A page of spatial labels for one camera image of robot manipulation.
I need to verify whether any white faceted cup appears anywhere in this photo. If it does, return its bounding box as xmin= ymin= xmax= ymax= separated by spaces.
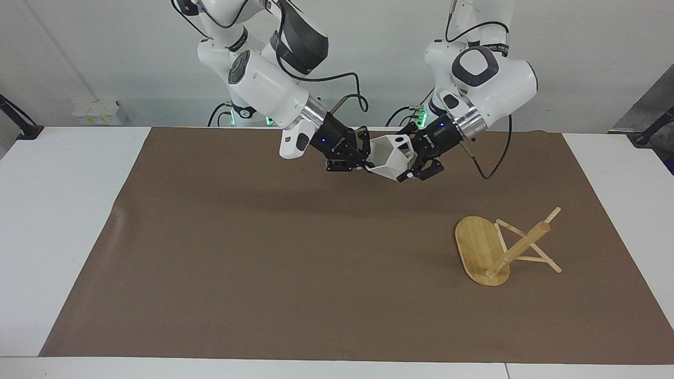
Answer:
xmin=364 ymin=134 xmax=418 ymax=183

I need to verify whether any black cable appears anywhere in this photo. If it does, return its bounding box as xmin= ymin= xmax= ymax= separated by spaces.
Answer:
xmin=386 ymin=88 xmax=435 ymax=127
xmin=461 ymin=113 xmax=513 ymax=181
xmin=274 ymin=0 xmax=369 ymax=114
xmin=207 ymin=102 xmax=233 ymax=127

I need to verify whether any white wall socket box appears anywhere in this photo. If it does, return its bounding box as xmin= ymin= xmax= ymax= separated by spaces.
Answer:
xmin=72 ymin=99 xmax=123 ymax=126

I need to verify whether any black stand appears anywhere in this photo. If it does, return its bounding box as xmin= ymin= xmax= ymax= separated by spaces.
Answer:
xmin=631 ymin=105 xmax=674 ymax=149
xmin=0 ymin=94 xmax=45 ymax=141

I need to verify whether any wooden cup rack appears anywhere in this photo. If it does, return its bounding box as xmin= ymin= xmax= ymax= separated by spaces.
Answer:
xmin=454 ymin=206 xmax=563 ymax=287

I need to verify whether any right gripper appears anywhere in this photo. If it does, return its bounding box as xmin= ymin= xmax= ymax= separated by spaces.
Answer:
xmin=311 ymin=112 xmax=373 ymax=174

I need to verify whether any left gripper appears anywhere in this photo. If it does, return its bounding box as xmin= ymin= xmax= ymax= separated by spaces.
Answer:
xmin=395 ymin=119 xmax=466 ymax=184

